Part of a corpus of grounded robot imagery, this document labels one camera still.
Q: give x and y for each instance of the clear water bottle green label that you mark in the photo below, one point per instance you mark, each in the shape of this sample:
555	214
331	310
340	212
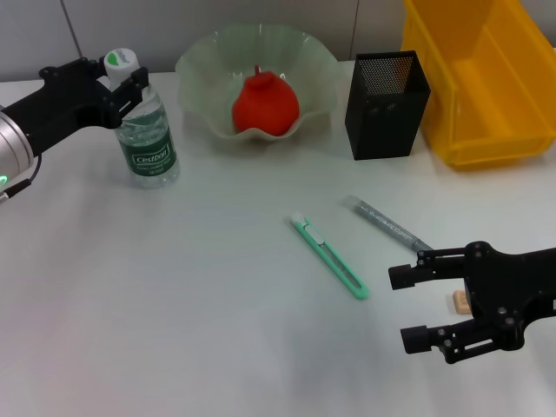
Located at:
150	147

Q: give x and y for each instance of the mint green utility knife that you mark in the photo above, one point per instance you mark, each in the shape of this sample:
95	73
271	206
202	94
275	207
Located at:
330	256

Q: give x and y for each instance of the yellow plastic storage bin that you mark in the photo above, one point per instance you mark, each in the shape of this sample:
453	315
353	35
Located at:
491	95

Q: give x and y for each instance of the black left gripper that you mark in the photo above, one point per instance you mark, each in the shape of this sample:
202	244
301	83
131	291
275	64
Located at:
65	104

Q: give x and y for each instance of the orange knitted toy fruit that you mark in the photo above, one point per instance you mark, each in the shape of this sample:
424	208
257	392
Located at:
265	106

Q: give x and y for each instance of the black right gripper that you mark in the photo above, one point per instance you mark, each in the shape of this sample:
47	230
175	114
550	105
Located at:
512	291

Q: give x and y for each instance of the beige eraser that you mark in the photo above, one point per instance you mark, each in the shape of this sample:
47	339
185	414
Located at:
459	303

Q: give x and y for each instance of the grey marker pen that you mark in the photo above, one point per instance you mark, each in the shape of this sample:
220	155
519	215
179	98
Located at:
382	221

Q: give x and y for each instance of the black mesh pen holder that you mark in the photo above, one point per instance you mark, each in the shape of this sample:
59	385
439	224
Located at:
382	126

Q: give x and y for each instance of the green frosted glass fruit bowl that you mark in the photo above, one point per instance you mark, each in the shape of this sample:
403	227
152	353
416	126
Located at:
208	87

